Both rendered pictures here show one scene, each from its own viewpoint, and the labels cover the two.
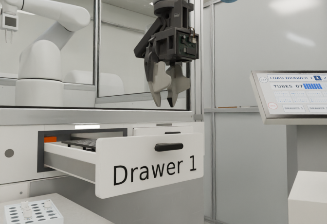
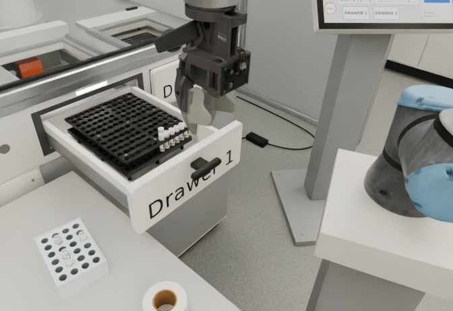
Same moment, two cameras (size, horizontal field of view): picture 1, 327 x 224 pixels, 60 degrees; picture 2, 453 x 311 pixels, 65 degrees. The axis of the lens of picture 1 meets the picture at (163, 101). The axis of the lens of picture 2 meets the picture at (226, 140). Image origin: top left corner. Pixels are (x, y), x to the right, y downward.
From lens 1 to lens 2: 0.38 m
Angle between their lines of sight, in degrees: 40
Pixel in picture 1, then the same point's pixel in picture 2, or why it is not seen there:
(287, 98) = not seen: outside the picture
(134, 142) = (168, 174)
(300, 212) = (328, 242)
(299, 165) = (344, 74)
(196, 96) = not seen: hidden behind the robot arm
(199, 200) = (228, 120)
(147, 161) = (182, 181)
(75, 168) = (98, 181)
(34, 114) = (19, 97)
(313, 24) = not seen: outside the picture
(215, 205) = not seen: hidden behind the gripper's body
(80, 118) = (80, 82)
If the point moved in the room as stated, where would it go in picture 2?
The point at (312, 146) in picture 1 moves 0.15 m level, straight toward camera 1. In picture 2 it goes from (364, 52) to (363, 67)
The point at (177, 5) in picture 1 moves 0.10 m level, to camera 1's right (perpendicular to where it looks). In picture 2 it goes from (224, 23) to (297, 23)
